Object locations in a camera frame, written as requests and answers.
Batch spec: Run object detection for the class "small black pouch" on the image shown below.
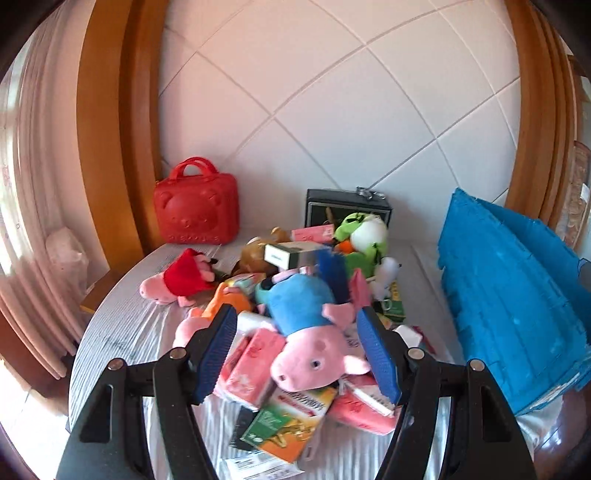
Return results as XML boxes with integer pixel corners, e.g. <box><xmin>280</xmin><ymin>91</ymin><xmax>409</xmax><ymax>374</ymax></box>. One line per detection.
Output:
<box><xmin>228</xmin><ymin>406</ymin><xmax>259</xmax><ymax>450</ymax></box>

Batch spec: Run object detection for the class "pink flower tissue pack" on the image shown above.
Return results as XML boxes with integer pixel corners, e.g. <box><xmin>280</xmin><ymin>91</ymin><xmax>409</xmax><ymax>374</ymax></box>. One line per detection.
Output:
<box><xmin>217</xmin><ymin>330</ymin><xmax>287</xmax><ymax>411</ymax></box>

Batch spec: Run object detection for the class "dark green box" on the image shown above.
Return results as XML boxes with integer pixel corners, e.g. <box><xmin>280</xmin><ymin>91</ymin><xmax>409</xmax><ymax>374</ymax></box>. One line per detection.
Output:
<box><xmin>381</xmin><ymin>281</ymin><xmax>407</xmax><ymax>322</ymax></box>

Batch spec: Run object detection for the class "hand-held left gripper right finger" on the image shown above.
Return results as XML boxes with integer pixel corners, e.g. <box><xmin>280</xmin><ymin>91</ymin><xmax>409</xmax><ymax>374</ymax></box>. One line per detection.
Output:
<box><xmin>355</xmin><ymin>306</ymin><xmax>539</xmax><ymax>480</ymax></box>

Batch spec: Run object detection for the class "white cloth covered desktop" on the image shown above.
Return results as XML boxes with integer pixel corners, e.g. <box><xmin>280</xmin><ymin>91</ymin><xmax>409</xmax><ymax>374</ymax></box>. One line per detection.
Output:
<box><xmin>67</xmin><ymin>240</ymin><xmax>568</xmax><ymax>480</ymax></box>

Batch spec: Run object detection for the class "blue plastic storage crate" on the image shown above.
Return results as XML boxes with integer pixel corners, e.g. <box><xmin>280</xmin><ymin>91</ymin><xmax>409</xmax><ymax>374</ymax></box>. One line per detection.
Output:
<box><xmin>436</xmin><ymin>187</ymin><xmax>591</xmax><ymax>414</ymax></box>

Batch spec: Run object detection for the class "wooden side table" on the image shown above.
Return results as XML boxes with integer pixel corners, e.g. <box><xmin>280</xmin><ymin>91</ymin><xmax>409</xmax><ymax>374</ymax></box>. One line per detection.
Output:
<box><xmin>81</xmin><ymin>270</ymin><xmax>125</xmax><ymax>315</ymax></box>

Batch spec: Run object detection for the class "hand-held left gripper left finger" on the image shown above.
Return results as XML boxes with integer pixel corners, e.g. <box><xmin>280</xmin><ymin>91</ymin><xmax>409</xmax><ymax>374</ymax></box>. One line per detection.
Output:
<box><xmin>55</xmin><ymin>304</ymin><xmax>239</xmax><ymax>480</ymax></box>

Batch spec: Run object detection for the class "white printed sachet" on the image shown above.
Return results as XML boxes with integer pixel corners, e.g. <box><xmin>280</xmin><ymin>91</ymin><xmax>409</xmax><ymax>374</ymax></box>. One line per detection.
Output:
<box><xmin>221</xmin><ymin>455</ymin><xmax>305</xmax><ymax>480</ymax></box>

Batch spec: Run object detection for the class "red bear-face carry case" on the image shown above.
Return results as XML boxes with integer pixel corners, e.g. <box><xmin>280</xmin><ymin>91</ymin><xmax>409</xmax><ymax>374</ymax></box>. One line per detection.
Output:
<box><xmin>154</xmin><ymin>157</ymin><xmax>240</xmax><ymax>244</ymax></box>

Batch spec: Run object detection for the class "black box with gold frame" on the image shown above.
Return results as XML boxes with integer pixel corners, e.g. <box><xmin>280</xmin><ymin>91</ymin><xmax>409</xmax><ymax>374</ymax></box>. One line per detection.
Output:
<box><xmin>305</xmin><ymin>188</ymin><xmax>393</xmax><ymax>232</ymax></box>

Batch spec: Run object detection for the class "pig plush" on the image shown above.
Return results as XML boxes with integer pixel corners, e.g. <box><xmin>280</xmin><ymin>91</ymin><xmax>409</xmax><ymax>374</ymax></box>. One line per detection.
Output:
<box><xmin>140</xmin><ymin>248</ymin><xmax>218</xmax><ymax>308</ymax></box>
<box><xmin>173</xmin><ymin>281</ymin><xmax>254</xmax><ymax>349</ymax></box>
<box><xmin>256</xmin><ymin>270</ymin><xmax>372</xmax><ymax>393</ymax></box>

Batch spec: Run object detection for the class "pig plush in orange clothes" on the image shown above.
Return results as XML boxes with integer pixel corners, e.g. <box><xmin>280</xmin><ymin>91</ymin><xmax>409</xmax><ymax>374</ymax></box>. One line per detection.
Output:
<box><xmin>173</xmin><ymin>281</ymin><xmax>254</xmax><ymax>349</ymax></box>

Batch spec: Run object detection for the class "green and white carton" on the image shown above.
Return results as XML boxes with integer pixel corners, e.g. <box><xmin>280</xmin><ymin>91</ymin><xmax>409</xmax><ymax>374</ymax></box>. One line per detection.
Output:
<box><xmin>264</xmin><ymin>241</ymin><xmax>333</xmax><ymax>271</ymax></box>

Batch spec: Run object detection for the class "green and orange medicine box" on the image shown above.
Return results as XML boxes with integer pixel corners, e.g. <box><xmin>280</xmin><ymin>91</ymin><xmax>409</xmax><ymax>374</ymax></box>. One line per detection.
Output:
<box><xmin>240</xmin><ymin>385</ymin><xmax>340</xmax><ymax>464</ymax></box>

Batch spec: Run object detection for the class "pink flat box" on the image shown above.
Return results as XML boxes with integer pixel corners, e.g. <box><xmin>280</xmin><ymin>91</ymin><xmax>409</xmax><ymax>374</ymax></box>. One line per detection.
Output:
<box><xmin>291</xmin><ymin>224</ymin><xmax>335</xmax><ymax>243</ymax></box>

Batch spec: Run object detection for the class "pink wet wipes pack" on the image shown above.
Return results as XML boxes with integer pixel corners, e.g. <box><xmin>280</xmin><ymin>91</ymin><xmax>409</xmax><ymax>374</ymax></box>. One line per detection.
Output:
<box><xmin>348</xmin><ymin>268</ymin><xmax>372</xmax><ymax>310</ymax></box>

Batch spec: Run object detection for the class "brown bear plush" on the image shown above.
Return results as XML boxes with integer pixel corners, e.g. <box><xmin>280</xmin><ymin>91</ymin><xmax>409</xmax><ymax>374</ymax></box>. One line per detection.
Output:
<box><xmin>238</xmin><ymin>226</ymin><xmax>291</xmax><ymax>278</ymax></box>

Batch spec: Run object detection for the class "pale pink curtain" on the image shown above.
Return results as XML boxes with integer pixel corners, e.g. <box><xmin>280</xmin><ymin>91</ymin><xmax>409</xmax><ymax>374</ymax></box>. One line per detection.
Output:
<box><xmin>0</xmin><ymin>14</ymin><xmax>116</xmax><ymax>384</ymax></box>

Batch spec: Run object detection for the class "green and white plush toy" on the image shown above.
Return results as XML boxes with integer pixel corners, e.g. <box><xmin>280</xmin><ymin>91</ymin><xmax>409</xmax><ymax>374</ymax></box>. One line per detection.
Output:
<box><xmin>333</xmin><ymin>211</ymin><xmax>402</xmax><ymax>301</ymax></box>

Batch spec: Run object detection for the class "curved wooden wall trim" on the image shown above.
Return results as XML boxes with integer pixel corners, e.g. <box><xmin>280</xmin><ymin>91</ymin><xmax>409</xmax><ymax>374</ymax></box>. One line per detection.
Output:
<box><xmin>76</xmin><ymin>0</ymin><xmax>171</xmax><ymax>278</ymax></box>
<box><xmin>503</xmin><ymin>0</ymin><xmax>583</xmax><ymax>222</ymax></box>

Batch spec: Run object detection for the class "pink and white tissue pack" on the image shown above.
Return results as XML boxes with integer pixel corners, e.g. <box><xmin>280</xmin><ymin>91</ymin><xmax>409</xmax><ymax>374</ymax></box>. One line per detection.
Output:
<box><xmin>330</xmin><ymin>374</ymin><xmax>402</xmax><ymax>437</ymax></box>

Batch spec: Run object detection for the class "pig plush in red dress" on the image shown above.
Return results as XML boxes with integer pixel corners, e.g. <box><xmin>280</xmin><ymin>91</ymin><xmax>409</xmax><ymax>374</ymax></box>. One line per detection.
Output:
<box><xmin>140</xmin><ymin>248</ymin><xmax>218</xmax><ymax>308</ymax></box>

